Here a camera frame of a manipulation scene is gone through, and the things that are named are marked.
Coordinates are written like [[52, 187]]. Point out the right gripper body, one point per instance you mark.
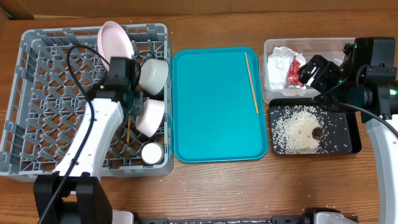
[[327, 79]]

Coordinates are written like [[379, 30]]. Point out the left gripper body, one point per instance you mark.
[[139, 104]]

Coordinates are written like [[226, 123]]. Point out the pink bowl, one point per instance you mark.
[[148, 122]]

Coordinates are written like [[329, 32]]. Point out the wooden chopstick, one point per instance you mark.
[[251, 83], [128, 130]]

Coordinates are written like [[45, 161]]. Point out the grey-green bowl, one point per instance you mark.
[[154, 74]]

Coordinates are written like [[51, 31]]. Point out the red snack wrapper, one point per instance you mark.
[[292, 79]]

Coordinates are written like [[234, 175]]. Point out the white napkin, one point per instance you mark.
[[278, 64]]

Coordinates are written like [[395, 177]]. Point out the brown food scrap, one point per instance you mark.
[[317, 133]]

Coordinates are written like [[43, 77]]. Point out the white cup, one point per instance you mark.
[[152, 153]]

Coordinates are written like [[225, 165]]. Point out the white round plate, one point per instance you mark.
[[112, 41]]

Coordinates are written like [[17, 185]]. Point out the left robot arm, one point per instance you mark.
[[73, 193]]

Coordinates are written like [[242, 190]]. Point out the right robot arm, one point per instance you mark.
[[365, 82]]

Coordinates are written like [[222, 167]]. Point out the grey dishwasher rack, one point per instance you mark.
[[46, 107]]

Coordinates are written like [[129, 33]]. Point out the clear plastic bin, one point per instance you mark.
[[330, 48]]

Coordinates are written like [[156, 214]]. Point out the black tray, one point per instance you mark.
[[347, 138]]

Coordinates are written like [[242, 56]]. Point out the spilled rice pile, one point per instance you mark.
[[292, 126]]

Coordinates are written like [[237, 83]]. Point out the teal serving tray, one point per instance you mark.
[[213, 113]]

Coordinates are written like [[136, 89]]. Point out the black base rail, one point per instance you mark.
[[284, 219]]

